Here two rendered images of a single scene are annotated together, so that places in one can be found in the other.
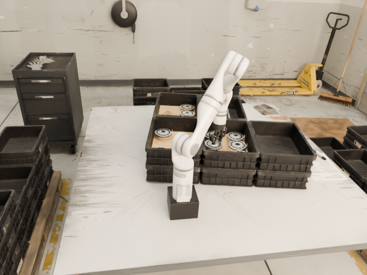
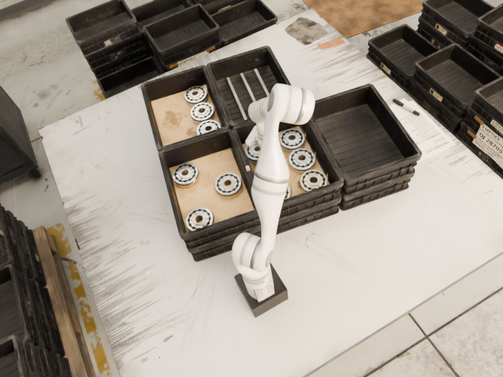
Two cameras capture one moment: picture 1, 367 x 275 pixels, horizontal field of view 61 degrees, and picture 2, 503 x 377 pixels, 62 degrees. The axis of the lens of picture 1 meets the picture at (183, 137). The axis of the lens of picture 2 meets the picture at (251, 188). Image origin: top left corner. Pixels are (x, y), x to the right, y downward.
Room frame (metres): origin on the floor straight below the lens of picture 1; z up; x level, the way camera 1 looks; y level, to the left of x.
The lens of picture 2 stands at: (0.65, 0.03, 2.18)
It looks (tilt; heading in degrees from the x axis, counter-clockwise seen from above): 57 degrees down; 351
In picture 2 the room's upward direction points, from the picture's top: 11 degrees counter-clockwise
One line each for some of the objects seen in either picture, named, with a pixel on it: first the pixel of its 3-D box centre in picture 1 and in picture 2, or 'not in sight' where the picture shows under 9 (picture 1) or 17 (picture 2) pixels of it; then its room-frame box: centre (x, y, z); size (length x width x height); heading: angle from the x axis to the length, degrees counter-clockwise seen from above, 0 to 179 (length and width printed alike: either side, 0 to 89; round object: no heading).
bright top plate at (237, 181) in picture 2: not in sight; (227, 183); (1.55, -0.02, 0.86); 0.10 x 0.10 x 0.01
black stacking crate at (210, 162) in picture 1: (226, 143); (285, 163); (1.55, -0.25, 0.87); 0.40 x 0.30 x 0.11; 0
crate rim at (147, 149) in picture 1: (175, 133); (208, 180); (1.55, 0.05, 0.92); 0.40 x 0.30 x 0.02; 0
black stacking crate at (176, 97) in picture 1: (177, 112); (186, 114); (1.95, 0.05, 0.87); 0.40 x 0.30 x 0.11; 0
